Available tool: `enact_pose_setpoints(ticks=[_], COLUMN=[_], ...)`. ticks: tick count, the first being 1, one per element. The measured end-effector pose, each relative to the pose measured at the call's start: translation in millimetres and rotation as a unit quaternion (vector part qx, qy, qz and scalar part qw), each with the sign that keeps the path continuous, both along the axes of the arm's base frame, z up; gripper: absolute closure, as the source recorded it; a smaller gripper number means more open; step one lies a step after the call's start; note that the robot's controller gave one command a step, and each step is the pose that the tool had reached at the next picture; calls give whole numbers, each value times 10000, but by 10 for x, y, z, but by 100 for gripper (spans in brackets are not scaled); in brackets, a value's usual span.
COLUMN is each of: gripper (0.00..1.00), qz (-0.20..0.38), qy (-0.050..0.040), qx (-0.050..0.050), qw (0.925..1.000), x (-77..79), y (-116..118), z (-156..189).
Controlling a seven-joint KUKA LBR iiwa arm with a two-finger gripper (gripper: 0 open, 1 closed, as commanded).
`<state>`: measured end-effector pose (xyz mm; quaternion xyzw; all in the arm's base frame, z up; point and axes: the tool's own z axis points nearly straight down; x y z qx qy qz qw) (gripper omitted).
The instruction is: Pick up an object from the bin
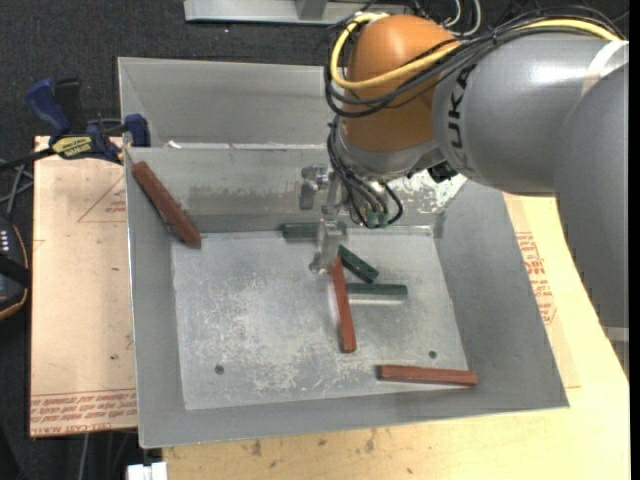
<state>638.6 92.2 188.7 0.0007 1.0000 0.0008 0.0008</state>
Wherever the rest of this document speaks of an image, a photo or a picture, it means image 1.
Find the grey metal bin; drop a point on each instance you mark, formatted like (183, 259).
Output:
(260, 328)

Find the dark green flat block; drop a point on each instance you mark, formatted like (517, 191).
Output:
(360, 265)
(377, 291)
(299, 231)

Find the red-brown flat block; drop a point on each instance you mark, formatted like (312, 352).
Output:
(345, 313)
(165, 203)
(427, 375)

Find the black cylinder on white bracket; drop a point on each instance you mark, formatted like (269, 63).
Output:
(443, 172)

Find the brown cardboard board red print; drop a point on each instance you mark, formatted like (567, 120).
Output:
(80, 268)

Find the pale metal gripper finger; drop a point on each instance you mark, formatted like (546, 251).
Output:
(322, 253)
(339, 235)

